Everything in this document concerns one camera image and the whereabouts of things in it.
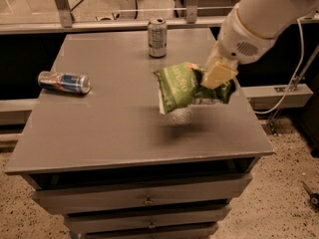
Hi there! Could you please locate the metal window rail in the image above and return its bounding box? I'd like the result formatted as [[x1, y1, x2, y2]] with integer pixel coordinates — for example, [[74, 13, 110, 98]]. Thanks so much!
[[0, 0, 319, 36]]

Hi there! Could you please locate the white cable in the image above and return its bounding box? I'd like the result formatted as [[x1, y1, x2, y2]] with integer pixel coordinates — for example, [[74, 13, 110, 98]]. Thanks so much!
[[253, 17, 306, 116]]

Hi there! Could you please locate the black caster wheel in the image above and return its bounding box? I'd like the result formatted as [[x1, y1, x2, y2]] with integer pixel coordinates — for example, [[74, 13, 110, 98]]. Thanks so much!
[[302, 181, 319, 208]]

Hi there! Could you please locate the bottom grey drawer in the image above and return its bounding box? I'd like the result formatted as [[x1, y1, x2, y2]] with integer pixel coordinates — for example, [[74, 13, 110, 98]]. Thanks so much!
[[85, 222, 218, 239]]

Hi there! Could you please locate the green jalapeno chip bag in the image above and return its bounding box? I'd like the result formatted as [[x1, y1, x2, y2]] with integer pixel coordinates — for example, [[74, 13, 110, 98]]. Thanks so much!
[[154, 62, 236, 115]]

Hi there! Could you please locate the middle grey drawer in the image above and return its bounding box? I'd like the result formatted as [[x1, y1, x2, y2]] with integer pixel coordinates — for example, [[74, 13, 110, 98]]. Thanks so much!
[[64, 201, 230, 234]]

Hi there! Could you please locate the grey low ledge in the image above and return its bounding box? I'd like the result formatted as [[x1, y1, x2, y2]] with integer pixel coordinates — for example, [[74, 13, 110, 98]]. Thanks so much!
[[242, 84, 313, 111]]

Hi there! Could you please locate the grey drawer cabinet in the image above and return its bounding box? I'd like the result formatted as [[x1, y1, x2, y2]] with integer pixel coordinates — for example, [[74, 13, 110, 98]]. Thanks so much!
[[4, 28, 274, 239]]

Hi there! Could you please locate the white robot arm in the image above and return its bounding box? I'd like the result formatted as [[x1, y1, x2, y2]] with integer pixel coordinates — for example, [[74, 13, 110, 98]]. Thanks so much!
[[201, 0, 319, 90]]

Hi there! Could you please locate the silver green soda can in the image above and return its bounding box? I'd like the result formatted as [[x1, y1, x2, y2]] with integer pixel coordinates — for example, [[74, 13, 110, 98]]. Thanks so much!
[[148, 18, 167, 58]]

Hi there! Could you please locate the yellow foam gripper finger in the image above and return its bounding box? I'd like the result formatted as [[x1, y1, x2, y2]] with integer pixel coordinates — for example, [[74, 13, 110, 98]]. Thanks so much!
[[204, 43, 219, 71], [201, 59, 238, 90]]

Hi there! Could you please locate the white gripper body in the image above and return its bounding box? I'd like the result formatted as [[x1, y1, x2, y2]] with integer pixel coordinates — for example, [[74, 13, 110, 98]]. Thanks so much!
[[216, 2, 278, 64]]

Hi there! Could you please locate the blue silver redbull can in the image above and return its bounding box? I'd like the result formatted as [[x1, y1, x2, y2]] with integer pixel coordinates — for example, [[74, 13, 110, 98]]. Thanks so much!
[[38, 71, 91, 95]]

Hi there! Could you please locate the grey drawer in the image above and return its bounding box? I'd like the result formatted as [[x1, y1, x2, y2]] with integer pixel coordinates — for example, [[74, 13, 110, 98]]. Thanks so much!
[[32, 173, 252, 214], [64, 201, 230, 234], [85, 222, 218, 239]]

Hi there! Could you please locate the top grey drawer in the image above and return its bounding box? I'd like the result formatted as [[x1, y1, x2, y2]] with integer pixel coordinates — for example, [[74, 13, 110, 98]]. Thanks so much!
[[32, 173, 252, 214]]

